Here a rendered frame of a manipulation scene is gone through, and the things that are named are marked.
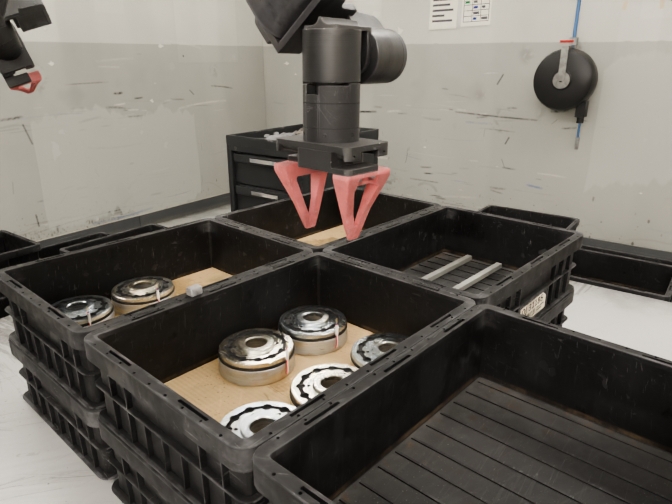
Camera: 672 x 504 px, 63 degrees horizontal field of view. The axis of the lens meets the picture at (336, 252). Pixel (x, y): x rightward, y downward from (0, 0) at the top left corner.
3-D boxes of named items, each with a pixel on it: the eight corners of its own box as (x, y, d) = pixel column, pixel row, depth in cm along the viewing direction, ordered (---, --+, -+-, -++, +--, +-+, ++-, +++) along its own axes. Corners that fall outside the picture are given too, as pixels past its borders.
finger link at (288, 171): (317, 217, 64) (316, 137, 61) (363, 229, 60) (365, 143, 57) (273, 229, 60) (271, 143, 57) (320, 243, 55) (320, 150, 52)
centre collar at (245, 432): (259, 452, 54) (259, 447, 54) (230, 430, 58) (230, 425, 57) (296, 429, 58) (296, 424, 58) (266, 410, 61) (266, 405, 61)
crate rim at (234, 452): (243, 480, 45) (241, 456, 44) (80, 354, 64) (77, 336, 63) (479, 317, 73) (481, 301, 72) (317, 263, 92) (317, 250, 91)
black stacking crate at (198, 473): (249, 564, 48) (242, 460, 44) (95, 422, 67) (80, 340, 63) (471, 379, 76) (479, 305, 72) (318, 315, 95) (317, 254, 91)
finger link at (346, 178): (339, 223, 62) (340, 140, 59) (389, 236, 58) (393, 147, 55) (296, 236, 57) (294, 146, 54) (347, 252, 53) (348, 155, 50)
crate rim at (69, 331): (80, 354, 64) (77, 336, 63) (-8, 286, 83) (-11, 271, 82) (317, 263, 92) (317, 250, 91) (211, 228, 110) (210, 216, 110)
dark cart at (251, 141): (305, 338, 253) (301, 143, 223) (237, 313, 278) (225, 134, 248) (374, 295, 299) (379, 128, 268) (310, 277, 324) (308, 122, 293)
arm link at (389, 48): (247, 13, 55) (295, -56, 50) (317, 20, 64) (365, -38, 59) (306, 110, 54) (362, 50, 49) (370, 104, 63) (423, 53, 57)
